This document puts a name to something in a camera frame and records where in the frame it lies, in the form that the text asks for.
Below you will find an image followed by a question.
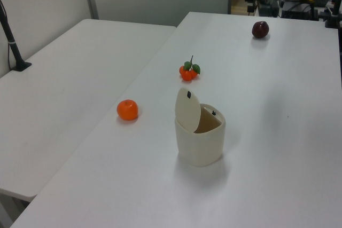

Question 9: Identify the cream round bin lid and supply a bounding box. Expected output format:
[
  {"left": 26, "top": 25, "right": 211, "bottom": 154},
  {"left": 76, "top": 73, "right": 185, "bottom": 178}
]
[{"left": 174, "top": 87, "right": 201, "bottom": 133}]

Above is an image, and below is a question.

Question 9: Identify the cream plastic garbage bin body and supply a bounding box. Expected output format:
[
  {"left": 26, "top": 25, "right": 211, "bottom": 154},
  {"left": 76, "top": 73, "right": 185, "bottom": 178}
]
[{"left": 174, "top": 103, "right": 227, "bottom": 167}]

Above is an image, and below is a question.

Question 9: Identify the small oranges cluster with leaves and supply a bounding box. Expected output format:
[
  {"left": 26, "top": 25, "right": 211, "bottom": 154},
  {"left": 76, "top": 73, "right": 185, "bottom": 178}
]
[{"left": 178, "top": 55, "right": 201, "bottom": 82}]

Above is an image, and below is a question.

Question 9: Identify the orange mandarin fruit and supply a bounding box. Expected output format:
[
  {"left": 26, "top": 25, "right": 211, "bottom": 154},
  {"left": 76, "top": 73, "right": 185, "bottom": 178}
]
[{"left": 116, "top": 99, "right": 139, "bottom": 121}]

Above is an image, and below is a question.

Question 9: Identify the white side table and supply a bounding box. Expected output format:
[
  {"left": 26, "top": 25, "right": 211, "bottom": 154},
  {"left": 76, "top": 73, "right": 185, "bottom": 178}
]
[{"left": 0, "top": 19, "right": 177, "bottom": 202}]

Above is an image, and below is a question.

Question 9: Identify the dark red apple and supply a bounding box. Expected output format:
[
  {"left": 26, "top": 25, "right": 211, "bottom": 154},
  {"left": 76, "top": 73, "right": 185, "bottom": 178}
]
[{"left": 252, "top": 20, "right": 270, "bottom": 39}]

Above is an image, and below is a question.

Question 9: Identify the black equipment box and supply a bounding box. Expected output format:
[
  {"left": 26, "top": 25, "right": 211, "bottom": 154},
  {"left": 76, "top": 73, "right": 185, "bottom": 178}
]
[{"left": 279, "top": 0, "right": 322, "bottom": 21}]

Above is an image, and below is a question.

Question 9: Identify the black pole with base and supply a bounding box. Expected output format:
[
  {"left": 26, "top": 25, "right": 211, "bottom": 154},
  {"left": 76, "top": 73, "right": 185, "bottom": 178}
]
[{"left": 0, "top": 0, "right": 33, "bottom": 72}]

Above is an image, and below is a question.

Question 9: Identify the black camera stand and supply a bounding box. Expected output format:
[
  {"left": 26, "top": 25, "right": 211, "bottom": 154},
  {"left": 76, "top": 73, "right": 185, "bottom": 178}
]
[{"left": 324, "top": 0, "right": 342, "bottom": 29}]

